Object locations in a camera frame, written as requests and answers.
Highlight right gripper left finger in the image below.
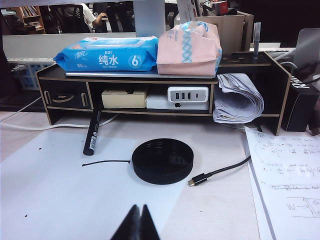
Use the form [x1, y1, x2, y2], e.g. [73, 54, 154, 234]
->
[119, 204, 142, 240]

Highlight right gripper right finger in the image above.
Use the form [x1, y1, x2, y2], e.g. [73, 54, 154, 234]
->
[140, 204, 161, 240]

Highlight black deli marker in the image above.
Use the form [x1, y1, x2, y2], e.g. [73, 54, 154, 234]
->
[82, 108, 102, 156]

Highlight black round lid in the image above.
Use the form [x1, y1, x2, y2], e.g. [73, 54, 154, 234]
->
[131, 137, 194, 186]

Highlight flat white box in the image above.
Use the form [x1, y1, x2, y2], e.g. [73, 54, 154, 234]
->
[145, 93, 210, 111]

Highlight beige cardboard box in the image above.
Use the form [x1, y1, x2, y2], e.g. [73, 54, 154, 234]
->
[101, 89, 148, 110]

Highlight white multiport charger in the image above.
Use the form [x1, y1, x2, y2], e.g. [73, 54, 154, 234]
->
[166, 86, 210, 103]

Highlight black wooden desk organizer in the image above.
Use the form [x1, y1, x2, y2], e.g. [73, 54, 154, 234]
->
[36, 51, 292, 136]

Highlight handwritten paper stack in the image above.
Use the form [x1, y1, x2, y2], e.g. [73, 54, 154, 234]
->
[243, 125, 320, 240]

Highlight rolled printed paper stack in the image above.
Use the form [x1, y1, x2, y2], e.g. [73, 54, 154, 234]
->
[212, 73, 265, 124]

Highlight blue wet wipes pack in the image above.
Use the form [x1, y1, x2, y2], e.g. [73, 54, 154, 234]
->
[53, 36, 160, 73]

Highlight pink tissue pack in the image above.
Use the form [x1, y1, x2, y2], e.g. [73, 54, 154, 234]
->
[156, 21, 223, 77]

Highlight white power strip blue sockets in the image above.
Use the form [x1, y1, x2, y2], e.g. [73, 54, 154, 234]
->
[11, 62, 57, 91]

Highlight black cardboard box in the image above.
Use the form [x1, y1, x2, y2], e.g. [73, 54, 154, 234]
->
[281, 74, 320, 133]

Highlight brown wooden desktop box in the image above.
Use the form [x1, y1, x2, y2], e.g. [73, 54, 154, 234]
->
[194, 11, 255, 56]

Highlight person in white shirt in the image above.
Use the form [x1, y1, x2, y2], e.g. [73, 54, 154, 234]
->
[81, 3, 109, 33]

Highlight grey upright pen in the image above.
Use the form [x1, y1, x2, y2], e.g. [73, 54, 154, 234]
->
[253, 21, 262, 60]

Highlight black mesh office chair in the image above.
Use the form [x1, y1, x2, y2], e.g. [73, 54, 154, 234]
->
[48, 4, 86, 34]

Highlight white printed carton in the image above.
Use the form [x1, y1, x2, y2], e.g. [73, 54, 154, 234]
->
[176, 0, 203, 23]

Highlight red box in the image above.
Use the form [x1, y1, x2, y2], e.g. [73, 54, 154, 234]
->
[211, 1, 230, 16]

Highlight wooden bookshelf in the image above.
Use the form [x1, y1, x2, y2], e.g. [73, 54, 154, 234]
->
[12, 5, 46, 35]

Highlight silver metal stand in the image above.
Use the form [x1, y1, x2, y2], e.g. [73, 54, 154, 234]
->
[292, 28, 320, 83]

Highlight thin black wire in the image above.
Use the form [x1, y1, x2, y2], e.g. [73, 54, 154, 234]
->
[81, 160, 132, 167]

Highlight thick white cable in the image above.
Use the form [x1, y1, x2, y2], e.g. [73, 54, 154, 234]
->
[0, 96, 120, 131]

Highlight white upright post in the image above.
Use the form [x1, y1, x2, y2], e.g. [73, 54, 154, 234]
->
[133, 0, 166, 38]

